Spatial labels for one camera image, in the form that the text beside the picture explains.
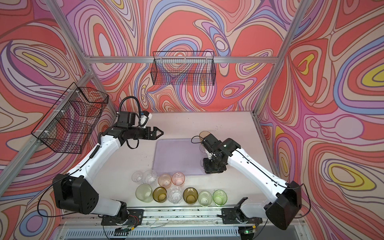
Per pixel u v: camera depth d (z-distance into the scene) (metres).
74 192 0.41
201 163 0.68
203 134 0.96
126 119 0.63
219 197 0.80
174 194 0.80
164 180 0.84
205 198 0.78
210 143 0.59
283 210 0.38
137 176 0.84
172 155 1.00
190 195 0.80
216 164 0.62
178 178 0.84
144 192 0.79
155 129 0.72
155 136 0.72
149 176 0.86
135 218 0.72
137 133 0.68
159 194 0.80
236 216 0.66
